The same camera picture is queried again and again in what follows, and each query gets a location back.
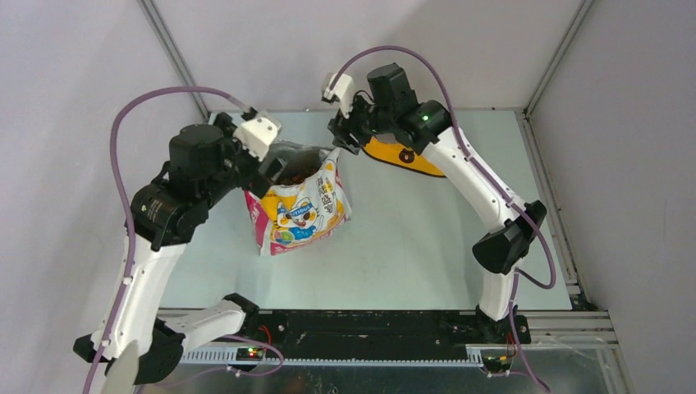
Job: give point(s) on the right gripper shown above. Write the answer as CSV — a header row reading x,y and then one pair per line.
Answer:
x,y
342,128

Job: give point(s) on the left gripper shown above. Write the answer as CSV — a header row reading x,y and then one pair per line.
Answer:
x,y
256,180

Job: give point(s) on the pet food bag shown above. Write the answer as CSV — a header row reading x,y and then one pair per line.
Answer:
x,y
306,204

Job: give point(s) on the yellow double pet bowl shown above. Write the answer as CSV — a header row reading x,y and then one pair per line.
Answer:
x,y
385,149

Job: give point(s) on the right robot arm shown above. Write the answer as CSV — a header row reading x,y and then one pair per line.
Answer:
x,y
428,131

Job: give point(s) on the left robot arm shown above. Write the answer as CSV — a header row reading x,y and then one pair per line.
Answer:
x,y
206,162

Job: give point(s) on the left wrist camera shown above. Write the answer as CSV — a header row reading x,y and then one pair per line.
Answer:
x,y
257,134

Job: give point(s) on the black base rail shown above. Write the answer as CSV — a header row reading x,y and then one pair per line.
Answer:
x,y
381,335

